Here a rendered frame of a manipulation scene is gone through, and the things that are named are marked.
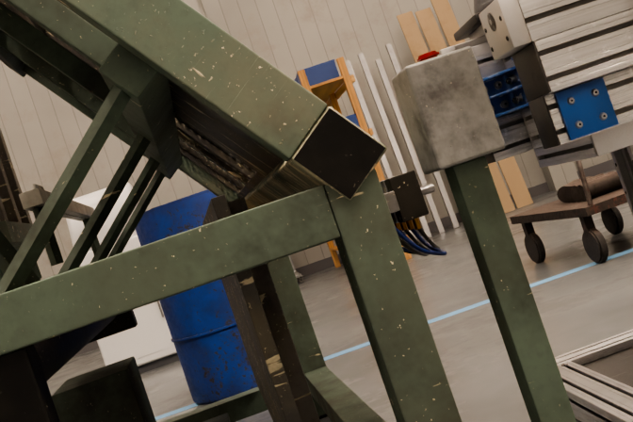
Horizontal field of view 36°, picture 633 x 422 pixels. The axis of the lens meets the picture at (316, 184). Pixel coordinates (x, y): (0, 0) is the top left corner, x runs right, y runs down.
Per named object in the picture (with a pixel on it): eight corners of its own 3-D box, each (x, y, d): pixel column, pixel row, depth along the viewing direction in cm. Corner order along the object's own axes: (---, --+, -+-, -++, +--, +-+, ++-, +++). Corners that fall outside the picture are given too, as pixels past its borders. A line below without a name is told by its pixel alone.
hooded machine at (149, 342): (122, 370, 783) (67, 204, 786) (198, 344, 786) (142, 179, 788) (106, 386, 713) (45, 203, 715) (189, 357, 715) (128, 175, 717)
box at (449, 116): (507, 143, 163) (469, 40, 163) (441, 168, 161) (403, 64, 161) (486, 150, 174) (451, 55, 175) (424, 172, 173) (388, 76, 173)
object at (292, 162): (351, 202, 158) (389, 147, 160) (290, 159, 158) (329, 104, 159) (261, 226, 377) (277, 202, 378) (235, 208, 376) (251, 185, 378)
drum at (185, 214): (310, 350, 544) (251, 177, 546) (323, 367, 477) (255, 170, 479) (194, 393, 537) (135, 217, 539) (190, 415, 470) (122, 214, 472)
